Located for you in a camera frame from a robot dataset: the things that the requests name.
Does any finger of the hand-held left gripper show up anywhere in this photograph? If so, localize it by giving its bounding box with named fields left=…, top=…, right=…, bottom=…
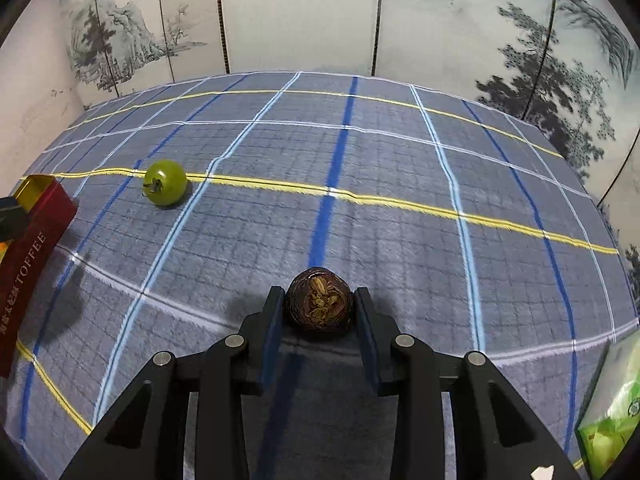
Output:
left=0, top=196, right=33, bottom=243

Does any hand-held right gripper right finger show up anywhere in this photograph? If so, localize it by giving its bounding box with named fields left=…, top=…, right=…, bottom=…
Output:
left=352, top=286, right=583, bottom=480

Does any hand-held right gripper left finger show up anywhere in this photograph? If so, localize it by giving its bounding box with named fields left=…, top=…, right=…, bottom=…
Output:
left=59, top=286, right=287, bottom=480

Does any red and gold tin box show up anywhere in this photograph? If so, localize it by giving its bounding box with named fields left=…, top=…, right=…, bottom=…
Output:
left=0, top=174, right=79, bottom=378

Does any brown water chestnut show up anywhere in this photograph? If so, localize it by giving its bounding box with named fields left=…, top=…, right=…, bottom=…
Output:
left=284, top=267, right=355, bottom=337

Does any green tomato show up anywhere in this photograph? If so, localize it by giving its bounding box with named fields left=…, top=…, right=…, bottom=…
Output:
left=142, top=159, right=188, bottom=207

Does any blue plaid tablecloth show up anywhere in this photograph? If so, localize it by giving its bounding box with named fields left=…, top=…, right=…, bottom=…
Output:
left=0, top=71, right=640, bottom=480

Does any green plastic packet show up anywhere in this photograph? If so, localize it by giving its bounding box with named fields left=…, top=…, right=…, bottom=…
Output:
left=575, top=330, right=640, bottom=480

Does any painted folding screen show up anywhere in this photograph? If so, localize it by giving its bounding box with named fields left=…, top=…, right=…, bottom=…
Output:
left=57, top=0, right=640, bottom=211

